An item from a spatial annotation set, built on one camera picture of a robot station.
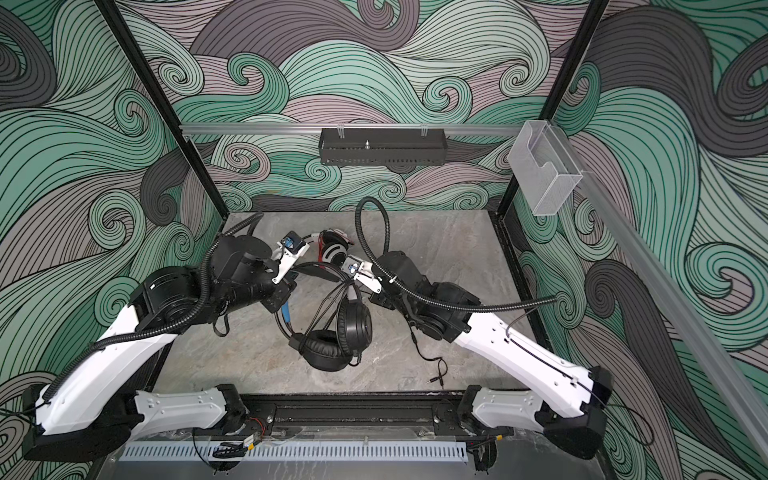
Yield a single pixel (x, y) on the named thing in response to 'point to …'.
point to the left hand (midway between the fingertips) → (295, 271)
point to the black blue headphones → (340, 349)
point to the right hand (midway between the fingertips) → (381, 266)
